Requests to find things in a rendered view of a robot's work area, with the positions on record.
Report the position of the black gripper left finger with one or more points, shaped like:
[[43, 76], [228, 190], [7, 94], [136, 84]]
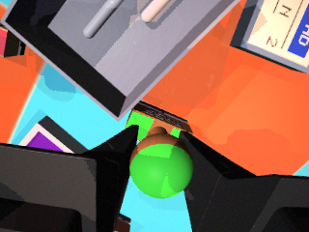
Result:
[[93, 183]]

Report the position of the green-handled rubber stamp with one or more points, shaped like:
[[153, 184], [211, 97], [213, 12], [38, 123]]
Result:
[[160, 164]]

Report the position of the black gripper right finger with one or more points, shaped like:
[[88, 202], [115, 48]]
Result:
[[222, 196]]

